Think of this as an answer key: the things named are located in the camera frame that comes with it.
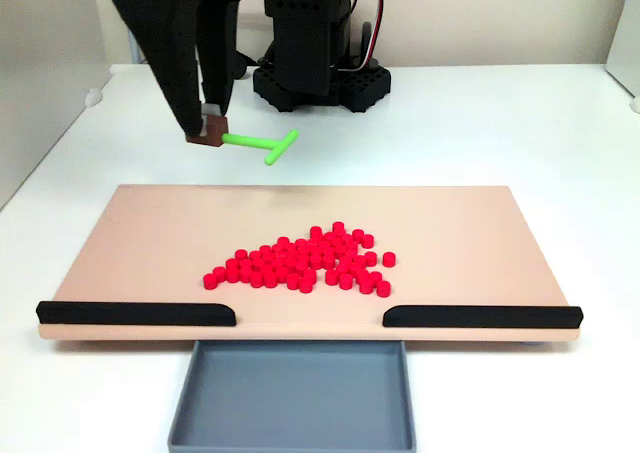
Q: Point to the red cylindrical granule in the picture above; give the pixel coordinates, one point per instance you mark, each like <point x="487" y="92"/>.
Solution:
<point x="366" y="287"/>
<point x="368" y="240"/>
<point x="370" y="258"/>
<point x="338" y="228"/>
<point x="383" y="288"/>
<point x="357" y="234"/>
<point x="389" y="258"/>
<point x="375" y="275"/>

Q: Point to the black edge rail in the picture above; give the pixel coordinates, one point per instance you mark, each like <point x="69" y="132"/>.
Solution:
<point x="135" y="314"/>
<point x="480" y="317"/>

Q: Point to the grey shallow container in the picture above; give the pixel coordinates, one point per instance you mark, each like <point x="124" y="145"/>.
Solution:
<point x="295" y="398"/>

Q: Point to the small white lump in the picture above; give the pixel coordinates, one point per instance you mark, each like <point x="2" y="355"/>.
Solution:
<point x="92" y="97"/>

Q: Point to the green T pusher brown block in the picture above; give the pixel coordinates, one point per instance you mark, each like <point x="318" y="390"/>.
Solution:
<point x="250" y="140"/>

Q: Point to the beige flat board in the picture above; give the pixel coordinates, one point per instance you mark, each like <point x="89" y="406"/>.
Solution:
<point x="150" y="248"/>

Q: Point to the heap of red granules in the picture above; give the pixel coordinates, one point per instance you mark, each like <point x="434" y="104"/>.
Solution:
<point x="300" y="263"/>

